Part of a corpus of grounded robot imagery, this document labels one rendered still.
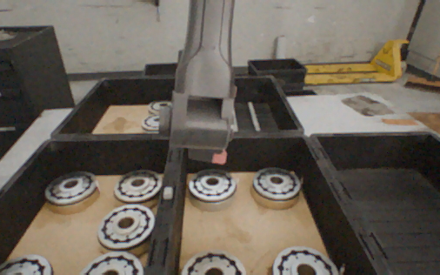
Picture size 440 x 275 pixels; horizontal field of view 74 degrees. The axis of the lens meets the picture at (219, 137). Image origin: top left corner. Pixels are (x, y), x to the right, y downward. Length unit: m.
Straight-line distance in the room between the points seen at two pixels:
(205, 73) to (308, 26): 3.78
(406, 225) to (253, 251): 0.31
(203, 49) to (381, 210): 0.53
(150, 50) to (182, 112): 3.51
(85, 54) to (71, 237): 3.44
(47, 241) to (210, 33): 0.49
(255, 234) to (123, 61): 3.47
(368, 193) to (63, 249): 0.63
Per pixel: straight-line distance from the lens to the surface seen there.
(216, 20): 0.32
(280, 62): 2.51
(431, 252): 0.68
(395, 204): 0.74
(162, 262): 0.43
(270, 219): 0.62
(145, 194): 0.63
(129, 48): 3.84
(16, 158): 1.21
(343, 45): 4.37
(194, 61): 0.32
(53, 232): 0.67
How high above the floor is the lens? 1.27
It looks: 31 degrees down
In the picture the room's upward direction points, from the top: straight up
